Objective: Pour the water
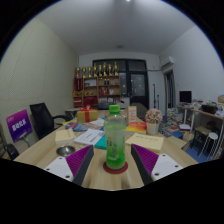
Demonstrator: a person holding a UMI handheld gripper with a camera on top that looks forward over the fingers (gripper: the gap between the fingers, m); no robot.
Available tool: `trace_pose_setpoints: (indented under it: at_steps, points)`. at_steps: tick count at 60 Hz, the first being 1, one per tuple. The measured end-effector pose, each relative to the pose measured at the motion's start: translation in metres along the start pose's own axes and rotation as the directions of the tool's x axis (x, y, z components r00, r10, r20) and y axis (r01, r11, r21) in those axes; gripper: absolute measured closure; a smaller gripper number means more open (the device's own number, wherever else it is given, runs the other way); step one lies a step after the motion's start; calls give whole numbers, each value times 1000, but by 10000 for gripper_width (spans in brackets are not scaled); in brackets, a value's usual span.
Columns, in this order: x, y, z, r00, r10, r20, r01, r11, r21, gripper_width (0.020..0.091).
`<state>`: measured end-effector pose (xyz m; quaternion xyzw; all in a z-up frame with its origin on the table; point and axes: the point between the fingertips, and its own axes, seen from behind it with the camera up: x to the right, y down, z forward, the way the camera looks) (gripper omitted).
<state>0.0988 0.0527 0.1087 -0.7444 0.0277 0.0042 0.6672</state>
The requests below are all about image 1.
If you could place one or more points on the white round stool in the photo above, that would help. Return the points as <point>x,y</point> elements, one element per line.
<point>212,136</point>

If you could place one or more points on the blue colourful book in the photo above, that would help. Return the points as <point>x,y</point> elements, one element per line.
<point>76,127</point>

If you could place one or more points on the orange red book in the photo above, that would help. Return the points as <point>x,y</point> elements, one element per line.
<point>136,127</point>

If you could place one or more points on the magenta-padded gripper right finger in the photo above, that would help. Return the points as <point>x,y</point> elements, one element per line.
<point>166,165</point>

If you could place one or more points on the computer monitor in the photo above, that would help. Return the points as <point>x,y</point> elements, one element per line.
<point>185,96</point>

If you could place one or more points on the wooden shelf unit with trophies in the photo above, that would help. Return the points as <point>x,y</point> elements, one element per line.
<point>100,90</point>

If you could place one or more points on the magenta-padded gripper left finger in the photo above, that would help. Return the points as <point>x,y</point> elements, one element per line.
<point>58,166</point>

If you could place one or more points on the small metal cup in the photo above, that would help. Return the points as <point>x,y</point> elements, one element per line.
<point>65,150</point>

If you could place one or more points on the white flat book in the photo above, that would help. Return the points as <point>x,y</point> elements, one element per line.
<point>97,122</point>

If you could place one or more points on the green tea drink bottle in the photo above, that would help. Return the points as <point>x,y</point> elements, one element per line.
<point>115,140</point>

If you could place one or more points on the yellow gift box red ribbon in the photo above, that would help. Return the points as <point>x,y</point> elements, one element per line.
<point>87,116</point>

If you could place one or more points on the white printed booklet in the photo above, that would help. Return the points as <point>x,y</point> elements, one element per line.
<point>88,136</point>

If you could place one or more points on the white wall air conditioner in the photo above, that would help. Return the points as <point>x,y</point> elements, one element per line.
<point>167,62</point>

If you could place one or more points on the purple sign board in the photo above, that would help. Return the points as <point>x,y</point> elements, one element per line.
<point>19,125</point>

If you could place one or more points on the small cream book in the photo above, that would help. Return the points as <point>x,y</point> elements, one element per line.
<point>65,136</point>

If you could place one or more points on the black office chair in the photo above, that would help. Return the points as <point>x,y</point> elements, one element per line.
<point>40,118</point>

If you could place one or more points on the upright beige card box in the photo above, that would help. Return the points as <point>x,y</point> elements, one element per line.
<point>131,114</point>

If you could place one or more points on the flat round red coaster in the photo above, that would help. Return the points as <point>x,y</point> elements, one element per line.
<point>110,170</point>

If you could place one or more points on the teal book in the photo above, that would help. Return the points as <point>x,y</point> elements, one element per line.
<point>101,143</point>

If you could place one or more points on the dark glass door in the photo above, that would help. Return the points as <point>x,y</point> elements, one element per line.
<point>138,83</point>

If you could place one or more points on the cluttered wooden side desk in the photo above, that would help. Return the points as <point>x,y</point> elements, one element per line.
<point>208,115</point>

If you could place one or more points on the pink flowers in white pot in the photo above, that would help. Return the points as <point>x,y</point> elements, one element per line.
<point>153,116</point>

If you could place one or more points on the black chair armrest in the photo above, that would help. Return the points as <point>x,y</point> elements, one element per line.
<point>11,151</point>

